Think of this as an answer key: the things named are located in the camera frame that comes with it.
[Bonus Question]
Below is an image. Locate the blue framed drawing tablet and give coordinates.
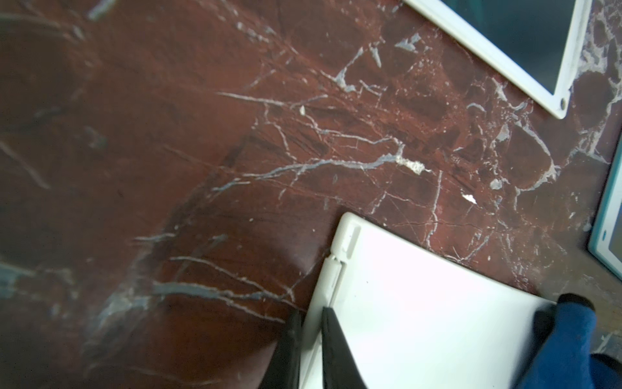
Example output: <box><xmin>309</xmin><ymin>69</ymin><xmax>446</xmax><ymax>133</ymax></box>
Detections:
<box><xmin>588</xmin><ymin>140</ymin><xmax>621</xmax><ymax>280</ymax></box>

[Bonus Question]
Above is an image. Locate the blue microfiber cloth black trim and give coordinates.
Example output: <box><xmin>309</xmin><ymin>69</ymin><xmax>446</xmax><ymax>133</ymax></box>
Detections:
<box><xmin>517</xmin><ymin>293</ymin><xmax>621</xmax><ymax>388</ymax></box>

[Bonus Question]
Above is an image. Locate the white drawing tablet front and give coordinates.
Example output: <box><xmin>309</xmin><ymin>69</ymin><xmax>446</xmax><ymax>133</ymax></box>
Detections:
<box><xmin>300</xmin><ymin>213</ymin><xmax>553</xmax><ymax>388</ymax></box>

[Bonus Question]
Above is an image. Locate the white drawing tablet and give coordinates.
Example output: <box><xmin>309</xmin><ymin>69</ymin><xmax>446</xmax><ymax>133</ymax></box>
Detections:
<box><xmin>408</xmin><ymin>0</ymin><xmax>592</xmax><ymax>119</ymax></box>
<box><xmin>300</xmin><ymin>213</ymin><xmax>553</xmax><ymax>388</ymax></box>

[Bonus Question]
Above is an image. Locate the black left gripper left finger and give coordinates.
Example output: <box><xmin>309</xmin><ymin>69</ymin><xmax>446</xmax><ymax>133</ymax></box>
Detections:
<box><xmin>259</xmin><ymin>311</ymin><xmax>303</xmax><ymax>389</ymax></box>

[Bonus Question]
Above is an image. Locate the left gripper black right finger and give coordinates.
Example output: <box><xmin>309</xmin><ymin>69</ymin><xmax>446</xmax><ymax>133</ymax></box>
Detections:
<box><xmin>321</xmin><ymin>307</ymin><xmax>366</xmax><ymax>389</ymax></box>

